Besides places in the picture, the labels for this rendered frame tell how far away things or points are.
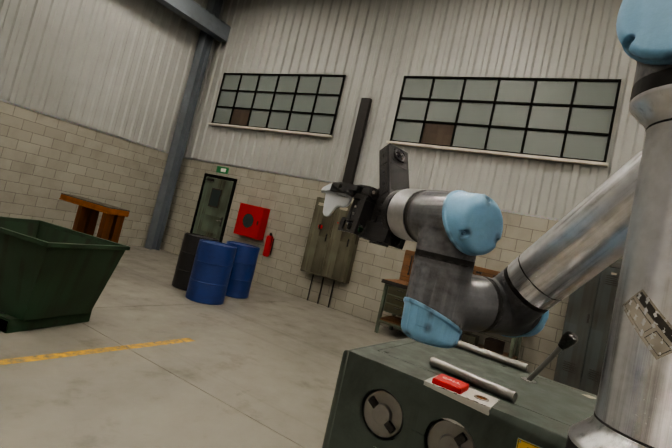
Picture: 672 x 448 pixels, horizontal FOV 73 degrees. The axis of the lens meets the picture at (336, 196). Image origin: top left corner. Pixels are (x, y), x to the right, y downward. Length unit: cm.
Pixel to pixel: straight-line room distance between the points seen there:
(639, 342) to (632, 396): 4
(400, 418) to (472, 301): 51
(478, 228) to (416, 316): 13
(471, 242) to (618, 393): 22
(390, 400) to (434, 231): 56
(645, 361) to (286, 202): 950
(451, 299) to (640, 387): 23
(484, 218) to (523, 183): 744
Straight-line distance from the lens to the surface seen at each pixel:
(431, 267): 57
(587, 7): 898
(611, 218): 59
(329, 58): 1037
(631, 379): 41
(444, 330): 57
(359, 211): 71
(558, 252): 61
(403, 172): 74
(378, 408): 106
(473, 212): 55
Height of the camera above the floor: 152
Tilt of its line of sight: 4 degrees up
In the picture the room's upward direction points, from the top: 13 degrees clockwise
